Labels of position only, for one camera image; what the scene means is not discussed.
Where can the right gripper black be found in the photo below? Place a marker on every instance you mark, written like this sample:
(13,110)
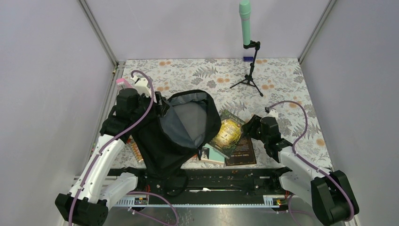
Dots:
(255,121)

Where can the pink metronome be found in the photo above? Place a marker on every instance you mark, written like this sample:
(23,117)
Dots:
(123,84)

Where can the floral table mat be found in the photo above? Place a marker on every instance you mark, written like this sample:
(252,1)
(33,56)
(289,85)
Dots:
(279,79)

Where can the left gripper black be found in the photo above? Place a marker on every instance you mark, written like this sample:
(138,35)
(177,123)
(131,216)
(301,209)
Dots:
(156,106)

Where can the dark brown book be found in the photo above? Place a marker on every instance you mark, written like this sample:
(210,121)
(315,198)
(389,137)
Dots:
(243,154)

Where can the orange snack packet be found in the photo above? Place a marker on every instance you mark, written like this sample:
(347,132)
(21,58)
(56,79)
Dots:
(135,150)

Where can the green gold cover book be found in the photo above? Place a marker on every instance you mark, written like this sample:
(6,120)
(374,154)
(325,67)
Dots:
(229,134)

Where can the black tripod microphone stand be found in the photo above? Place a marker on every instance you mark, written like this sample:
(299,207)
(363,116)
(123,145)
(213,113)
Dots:
(248,78)

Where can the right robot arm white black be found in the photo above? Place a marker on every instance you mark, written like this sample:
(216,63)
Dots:
(329,193)

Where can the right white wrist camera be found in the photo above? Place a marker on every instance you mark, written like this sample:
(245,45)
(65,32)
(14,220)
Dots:
(271,112)

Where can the teal paperback book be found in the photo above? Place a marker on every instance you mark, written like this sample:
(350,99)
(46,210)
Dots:
(209,154)

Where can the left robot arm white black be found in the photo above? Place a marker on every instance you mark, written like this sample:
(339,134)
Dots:
(87,203)

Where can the green microphone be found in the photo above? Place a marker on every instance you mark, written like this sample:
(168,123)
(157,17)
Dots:
(245,12)

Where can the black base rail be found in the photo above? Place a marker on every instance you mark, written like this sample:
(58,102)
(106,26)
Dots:
(212,186)

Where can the black student backpack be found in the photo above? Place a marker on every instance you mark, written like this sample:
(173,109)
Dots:
(165,143)

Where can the small blue block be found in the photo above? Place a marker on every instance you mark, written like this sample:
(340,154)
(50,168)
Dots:
(247,58)

